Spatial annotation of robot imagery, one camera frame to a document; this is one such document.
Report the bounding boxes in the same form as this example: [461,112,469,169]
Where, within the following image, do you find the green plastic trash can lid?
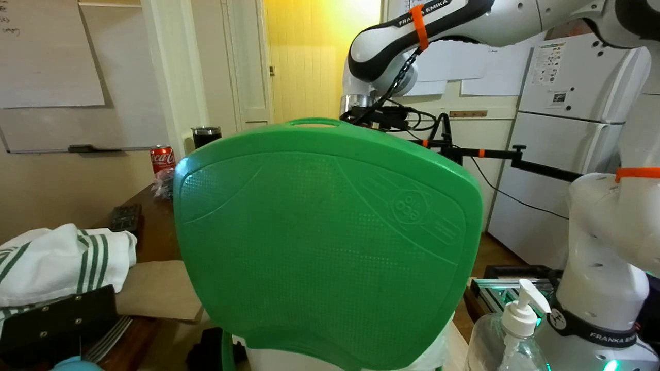
[172,116,484,371]

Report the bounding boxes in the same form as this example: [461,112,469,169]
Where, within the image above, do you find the red cola can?
[149,144,178,178]

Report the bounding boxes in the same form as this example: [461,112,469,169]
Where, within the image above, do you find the clear soap pump bottle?
[466,276,553,371]

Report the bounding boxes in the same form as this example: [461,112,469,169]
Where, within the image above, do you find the black cup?
[189,126,223,150]

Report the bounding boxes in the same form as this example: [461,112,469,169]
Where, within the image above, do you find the white door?
[218,0,275,133]

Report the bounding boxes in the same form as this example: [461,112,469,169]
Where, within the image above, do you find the flat brown cardboard piece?
[114,258,207,325]

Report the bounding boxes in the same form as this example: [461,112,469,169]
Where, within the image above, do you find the white refrigerator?
[484,31,653,272]

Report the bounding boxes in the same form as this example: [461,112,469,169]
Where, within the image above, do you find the white towel green stripes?
[0,222,140,319]

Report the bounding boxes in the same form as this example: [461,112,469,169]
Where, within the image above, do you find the black box with screws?
[0,284,120,371]

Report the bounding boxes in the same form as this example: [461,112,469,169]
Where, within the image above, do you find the small blue round object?
[52,356,106,371]

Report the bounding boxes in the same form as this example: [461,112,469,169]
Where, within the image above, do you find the black cable bundle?
[338,102,443,139]

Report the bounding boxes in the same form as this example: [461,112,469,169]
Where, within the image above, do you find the black articulated camera mount arm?
[410,112,582,185]

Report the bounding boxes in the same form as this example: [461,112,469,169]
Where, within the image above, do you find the orange strap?
[612,166,660,183]
[409,5,434,52]

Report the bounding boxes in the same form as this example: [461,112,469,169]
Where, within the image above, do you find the white paper sheets on wall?
[410,40,533,99]

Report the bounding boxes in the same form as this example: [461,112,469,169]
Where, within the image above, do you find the aluminium extrusion robot mount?
[472,275,562,319]

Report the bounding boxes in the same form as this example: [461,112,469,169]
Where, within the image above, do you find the white wall whiteboard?
[0,0,169,158]

